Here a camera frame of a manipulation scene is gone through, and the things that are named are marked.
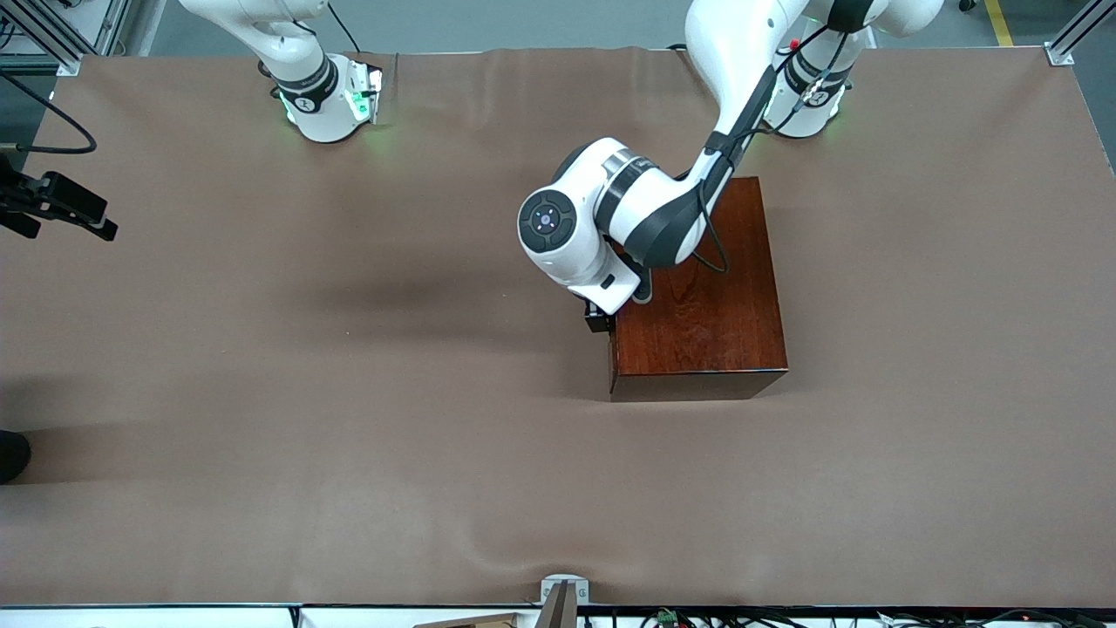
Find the dark red wooden cabinet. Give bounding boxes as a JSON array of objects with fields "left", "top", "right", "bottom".
[{"left": 608, "top": 177, "right": 788, "bottom": 402}]

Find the brown cardboard piece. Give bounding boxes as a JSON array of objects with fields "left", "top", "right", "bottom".
[{"left": 412, "top": 612, "right": 524, "bottom": 628}]

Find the brown table mat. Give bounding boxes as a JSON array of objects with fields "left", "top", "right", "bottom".
[{"left": 0, "top": 45, "right": 1116, "bottom": 609}]

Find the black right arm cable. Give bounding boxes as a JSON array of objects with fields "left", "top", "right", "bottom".
[{"left": 0, "top": 74, "right": 99, "bottom": 155}]

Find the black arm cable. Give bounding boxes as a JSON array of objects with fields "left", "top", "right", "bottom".
[
  {"left": 693, "top": 22, "right": 838, "bottom": 275},
  {"left": 0, "top": 74, "right": 99, "bottom": 155}
]

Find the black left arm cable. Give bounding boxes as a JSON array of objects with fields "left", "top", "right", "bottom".
[{"left": 693, "top": 22, "right": 838, "bottom": 275}]

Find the aluminium frame profile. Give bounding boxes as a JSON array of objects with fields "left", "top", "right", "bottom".
[
  {"left": 0, "top": 0, "right": 132, "bottom": 75},
  {"left": 1045, "top": 0, "right": 1116, "bottom": 67}
]

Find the metal mount post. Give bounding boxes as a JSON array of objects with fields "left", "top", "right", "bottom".
[{"left": 532, "top": 574, "right": 590, "bottom": 628}]

